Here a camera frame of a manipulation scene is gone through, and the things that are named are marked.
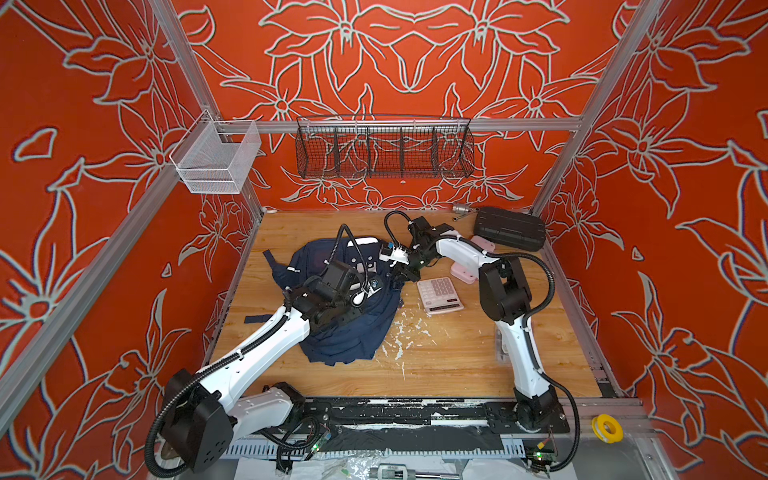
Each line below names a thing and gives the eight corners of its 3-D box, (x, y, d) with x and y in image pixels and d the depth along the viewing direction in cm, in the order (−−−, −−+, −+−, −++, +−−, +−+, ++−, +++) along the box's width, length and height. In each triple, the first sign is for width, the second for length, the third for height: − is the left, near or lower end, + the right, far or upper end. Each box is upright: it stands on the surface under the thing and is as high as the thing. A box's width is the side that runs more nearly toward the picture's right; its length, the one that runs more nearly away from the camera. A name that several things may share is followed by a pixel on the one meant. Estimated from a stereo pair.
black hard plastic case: (472, 240, 110) (476, 231, 106) (475, 213, 119) (478, 204, 115) (542, 253, 106) (547, 244, 102) (538, 224, 115) (544, 216, 111)
